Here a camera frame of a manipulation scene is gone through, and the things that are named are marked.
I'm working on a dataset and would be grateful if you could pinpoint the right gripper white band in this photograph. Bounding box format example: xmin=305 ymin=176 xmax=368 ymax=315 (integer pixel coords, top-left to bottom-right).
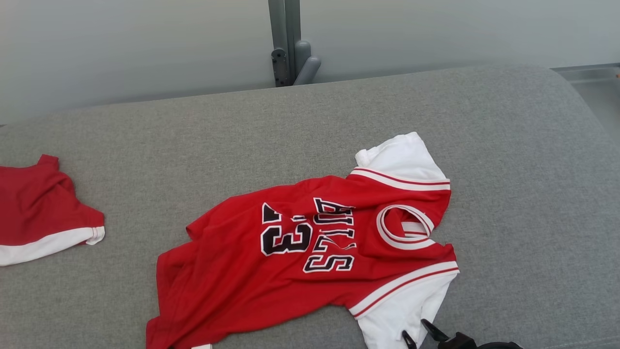
xmin=402 ymin=318 xmax=524 ymax=349

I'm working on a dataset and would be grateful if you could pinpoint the red jersey number 33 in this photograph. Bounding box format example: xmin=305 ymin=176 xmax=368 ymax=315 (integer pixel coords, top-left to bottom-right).
xmin=145 ymin=132 xmax=460 ymax=349

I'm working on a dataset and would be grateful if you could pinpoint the red shorts white band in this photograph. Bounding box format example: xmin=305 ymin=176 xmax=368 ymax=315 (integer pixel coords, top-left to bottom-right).
xmin=0 ymin=154 xmax=106 ymax=267

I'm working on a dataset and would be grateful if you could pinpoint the grey fabric sofa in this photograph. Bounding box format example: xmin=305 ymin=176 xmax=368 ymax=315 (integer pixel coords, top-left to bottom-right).
xmin=0 ymin=63 xmax=620 ymax=349

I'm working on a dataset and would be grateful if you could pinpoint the grey metal floor rail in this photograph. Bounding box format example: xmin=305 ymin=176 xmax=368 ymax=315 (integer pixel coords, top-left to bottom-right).
xmin=552 ymin=63 xmax=620 ymax=84

